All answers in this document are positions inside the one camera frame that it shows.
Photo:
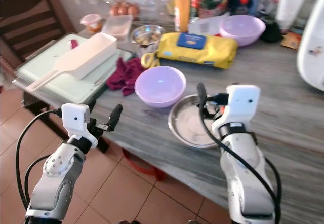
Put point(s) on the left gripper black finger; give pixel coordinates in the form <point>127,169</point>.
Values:
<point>92,103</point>
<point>115,115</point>

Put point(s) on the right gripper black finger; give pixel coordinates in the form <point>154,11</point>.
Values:
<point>202,93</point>
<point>234,85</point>

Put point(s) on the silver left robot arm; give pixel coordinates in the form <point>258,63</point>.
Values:
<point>53,183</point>

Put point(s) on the shallow steel plate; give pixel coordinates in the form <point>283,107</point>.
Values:
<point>187,127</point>

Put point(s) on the yellow kitchen wipes pack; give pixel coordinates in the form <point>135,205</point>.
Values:
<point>215,51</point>

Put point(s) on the maroon cloth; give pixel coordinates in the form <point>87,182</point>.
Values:
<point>125,76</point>

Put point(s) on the purple plastic bowl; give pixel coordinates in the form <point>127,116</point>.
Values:
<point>242,29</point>
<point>160,86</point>

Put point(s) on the white plastic scoop box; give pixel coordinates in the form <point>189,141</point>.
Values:
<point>91,56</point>

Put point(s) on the pale green tray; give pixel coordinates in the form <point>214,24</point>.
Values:
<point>50,79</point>

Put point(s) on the red stool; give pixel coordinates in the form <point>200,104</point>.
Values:
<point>147,171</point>

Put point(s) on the black round object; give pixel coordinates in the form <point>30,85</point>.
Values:
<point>271,32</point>

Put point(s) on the small steel bowl with food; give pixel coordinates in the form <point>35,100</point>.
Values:
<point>147,36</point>

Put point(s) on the small pink lidded container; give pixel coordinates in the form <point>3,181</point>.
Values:
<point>91,23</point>

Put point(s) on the clear plastic food container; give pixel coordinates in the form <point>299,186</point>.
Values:
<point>117,27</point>

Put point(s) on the orange squeeze bottle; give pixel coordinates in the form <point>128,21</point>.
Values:
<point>182,11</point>

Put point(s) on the colourful snack bag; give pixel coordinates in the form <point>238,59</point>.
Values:
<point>208,3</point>

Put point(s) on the clear carton of eggs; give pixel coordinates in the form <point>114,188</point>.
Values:
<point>124,9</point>

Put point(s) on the white pouch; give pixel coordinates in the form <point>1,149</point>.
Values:
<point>292,3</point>

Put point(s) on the dark wooden chair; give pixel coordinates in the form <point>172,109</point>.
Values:
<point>30,21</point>

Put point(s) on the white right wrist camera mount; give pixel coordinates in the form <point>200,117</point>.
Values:
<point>242,105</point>

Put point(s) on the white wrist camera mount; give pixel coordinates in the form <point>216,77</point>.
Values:
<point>75,118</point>
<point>242,105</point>

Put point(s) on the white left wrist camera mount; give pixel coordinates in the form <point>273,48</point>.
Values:
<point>75,118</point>

